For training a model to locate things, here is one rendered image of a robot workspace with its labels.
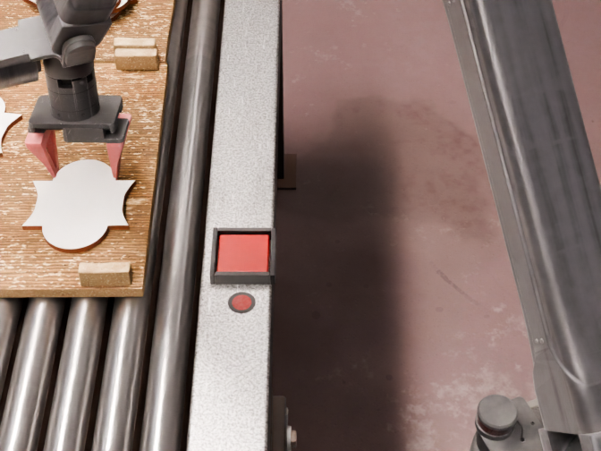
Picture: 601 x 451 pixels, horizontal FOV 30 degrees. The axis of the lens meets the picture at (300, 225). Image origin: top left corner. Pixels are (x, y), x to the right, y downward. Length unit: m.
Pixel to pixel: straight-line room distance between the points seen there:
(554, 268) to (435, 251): 1.94
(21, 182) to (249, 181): 0.28
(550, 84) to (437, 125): 2.24
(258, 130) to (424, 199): 1.25
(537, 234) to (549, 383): 0.09
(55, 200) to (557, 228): 0.84
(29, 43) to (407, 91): 1.84
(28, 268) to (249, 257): 0.26
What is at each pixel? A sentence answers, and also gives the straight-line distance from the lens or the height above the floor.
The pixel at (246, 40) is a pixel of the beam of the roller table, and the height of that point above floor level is 0.91.
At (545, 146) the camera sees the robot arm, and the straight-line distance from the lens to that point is 0.66.
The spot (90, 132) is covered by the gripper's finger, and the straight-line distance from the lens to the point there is 1.34.
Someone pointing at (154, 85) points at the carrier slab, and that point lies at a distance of 1.55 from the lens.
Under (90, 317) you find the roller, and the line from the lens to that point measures 1.30.
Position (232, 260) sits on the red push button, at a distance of 1.32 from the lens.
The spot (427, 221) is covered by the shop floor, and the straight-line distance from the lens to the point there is 2.66.
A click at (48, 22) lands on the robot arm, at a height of 1.19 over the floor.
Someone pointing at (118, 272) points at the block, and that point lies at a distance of 1.28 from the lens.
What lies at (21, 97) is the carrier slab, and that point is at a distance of 1.56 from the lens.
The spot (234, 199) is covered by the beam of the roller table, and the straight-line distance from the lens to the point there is 1.41.
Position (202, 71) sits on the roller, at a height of 0.92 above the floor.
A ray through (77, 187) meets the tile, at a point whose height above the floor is 0.95.
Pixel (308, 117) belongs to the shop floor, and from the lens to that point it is 2.91.
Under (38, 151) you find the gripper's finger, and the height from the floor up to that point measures 1.00.
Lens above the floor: 1.91
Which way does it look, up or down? 47 degrees down
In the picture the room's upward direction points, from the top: straight up
